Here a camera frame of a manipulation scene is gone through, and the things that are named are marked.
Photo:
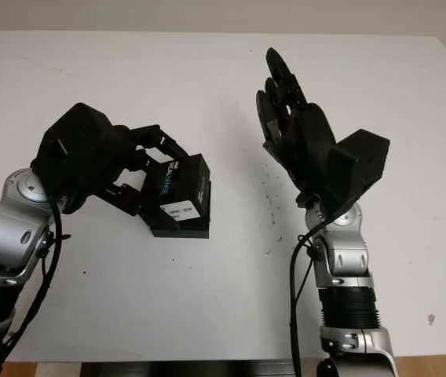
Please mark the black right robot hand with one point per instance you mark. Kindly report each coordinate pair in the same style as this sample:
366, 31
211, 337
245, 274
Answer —
309, 145

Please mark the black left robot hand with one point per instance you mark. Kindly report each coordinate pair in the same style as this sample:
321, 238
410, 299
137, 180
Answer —
132, 139

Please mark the black RealSense box lid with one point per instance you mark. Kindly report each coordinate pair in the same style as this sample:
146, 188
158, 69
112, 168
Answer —
183, 184

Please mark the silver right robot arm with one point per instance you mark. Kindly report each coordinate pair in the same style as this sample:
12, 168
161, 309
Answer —
344, 282

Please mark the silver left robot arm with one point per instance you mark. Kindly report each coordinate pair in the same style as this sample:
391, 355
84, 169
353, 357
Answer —
3, 243

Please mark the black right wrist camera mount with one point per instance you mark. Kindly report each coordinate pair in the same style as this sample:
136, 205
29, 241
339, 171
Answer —
360, 165

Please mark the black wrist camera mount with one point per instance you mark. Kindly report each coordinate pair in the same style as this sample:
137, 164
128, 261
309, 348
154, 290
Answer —
77, 153
360, 165

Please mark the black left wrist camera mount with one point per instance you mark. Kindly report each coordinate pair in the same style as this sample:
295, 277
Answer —
77, 153

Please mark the black camera box base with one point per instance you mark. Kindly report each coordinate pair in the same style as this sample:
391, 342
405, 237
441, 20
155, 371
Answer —
191, 233

